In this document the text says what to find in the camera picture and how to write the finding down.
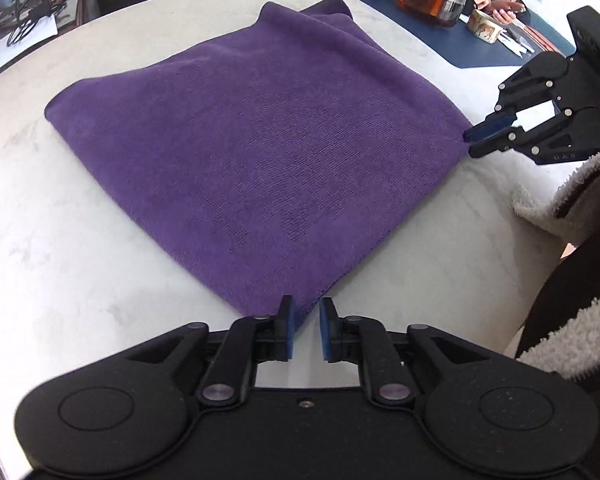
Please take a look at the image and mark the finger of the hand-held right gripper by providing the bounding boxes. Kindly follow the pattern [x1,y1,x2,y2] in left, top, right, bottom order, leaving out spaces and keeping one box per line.
[462,110,573,161]
[494,71,563,123]

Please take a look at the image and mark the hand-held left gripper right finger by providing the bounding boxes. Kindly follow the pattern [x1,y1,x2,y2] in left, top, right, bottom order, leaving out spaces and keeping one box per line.
[319,297,486,408]

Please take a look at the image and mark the patterned ceramic cup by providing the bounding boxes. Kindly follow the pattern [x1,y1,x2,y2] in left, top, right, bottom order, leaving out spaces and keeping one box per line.
[467,7,503,43]

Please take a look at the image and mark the person's right forearm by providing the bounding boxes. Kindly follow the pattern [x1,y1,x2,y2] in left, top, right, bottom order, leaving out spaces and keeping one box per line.
[512,146,600,261]

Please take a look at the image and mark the blue table mat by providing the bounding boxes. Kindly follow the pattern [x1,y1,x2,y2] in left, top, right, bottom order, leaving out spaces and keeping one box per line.
[320,0,578,70]

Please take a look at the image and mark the purple towel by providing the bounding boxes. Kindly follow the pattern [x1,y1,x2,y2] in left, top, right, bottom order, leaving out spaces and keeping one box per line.
[45,0,476,322]

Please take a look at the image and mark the white paper sheets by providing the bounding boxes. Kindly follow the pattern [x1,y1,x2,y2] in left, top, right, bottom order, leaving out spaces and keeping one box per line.
[500,25,537,56]

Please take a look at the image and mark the dark wooden desk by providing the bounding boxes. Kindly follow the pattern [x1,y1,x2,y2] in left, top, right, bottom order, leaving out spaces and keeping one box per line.
[0,0,88,83]

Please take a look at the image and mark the white paper sheet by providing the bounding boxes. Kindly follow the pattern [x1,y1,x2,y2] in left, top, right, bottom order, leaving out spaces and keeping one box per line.
[0,10,60,48]

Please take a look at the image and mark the black cable bundle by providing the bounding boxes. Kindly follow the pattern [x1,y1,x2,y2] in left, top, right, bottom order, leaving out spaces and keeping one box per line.
[5,0,68,46]

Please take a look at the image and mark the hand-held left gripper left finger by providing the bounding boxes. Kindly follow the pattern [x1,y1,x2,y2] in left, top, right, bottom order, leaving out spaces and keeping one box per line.
[130,296,296,408]

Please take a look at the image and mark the fleece-lined jacket sleeve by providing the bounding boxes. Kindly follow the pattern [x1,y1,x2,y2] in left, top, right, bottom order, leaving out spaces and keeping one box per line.
[515,240,600,401]

